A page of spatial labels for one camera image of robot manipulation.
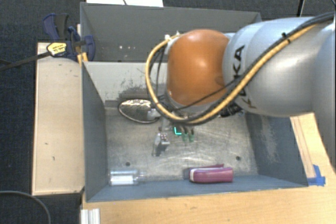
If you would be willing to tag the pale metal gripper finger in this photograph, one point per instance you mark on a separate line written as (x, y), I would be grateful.
(164, 143)
(156, 144)

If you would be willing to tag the black-rimmed oval mirror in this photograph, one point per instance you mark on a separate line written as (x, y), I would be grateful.
(135, 110)

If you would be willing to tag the clear plastic bottle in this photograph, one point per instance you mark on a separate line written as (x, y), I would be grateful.
(123, 177)

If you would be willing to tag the maroon and white oblong case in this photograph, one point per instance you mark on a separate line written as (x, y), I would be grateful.
(212, 175)

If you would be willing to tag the pale wood flat board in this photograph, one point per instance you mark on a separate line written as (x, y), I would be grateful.
(59, 123)

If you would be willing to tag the grey metal bin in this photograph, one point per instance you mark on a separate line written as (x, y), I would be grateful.
(136, 31)

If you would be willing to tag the black cylinder on white bracket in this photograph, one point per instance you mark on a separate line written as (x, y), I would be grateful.
(231, 111)

